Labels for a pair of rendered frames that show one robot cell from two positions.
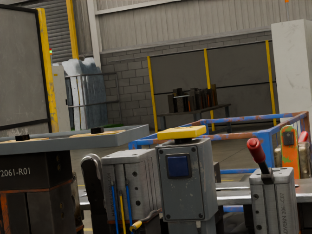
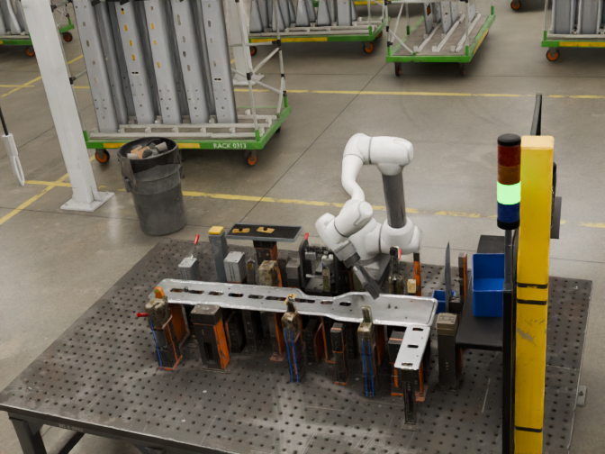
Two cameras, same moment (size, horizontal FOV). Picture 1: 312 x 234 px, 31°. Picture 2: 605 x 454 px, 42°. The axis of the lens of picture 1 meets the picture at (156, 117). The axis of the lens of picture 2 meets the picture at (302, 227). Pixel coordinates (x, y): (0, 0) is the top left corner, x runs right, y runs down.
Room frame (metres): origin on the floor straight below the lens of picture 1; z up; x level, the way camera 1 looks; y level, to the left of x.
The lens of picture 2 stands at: (4.43, 0.49, 2.99)
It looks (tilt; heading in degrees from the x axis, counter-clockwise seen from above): 28 degrees down; 181
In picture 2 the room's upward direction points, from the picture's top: 7 degrees counter-clockwise
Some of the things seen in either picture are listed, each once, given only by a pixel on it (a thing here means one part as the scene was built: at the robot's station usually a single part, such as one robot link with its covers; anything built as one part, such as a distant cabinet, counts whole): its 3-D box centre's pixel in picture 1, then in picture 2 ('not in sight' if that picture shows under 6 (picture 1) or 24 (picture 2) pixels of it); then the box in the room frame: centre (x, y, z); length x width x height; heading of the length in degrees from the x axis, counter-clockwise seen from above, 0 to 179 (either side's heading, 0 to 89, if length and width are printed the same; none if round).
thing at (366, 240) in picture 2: not in sight; (364, 235); (0.65, 0.72, 0.92); 0.18 x 0.16 x 0.22; 73
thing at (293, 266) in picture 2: not in sight; (299, 295); (1.12, 0.35, 0.89); 0.13 x 0.11 x 0.38; 161
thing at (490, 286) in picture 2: not in sight; (492, 284); (1.53, 1.20, 1.10); 0.30 x 0.17 x 0.13; 168
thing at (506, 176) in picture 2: not in sight; (509, 171); (2.26, 1.07, 1.97); 0.07 x 0.07 x 0.06
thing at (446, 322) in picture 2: not in sight; (447, 352); (1.69, 0.97, 0.88); 0.08 x 0.08 x 0.36; 71
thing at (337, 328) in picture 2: not in sight; (340, 354); (1.57, 0.51, 0.84); 0.11 x 0.08 x 0.29; 161
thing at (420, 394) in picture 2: not in sight; (417, 367); (1.71, 0.83, 0.84); 0.11 x 0.06 x 0.29; 161
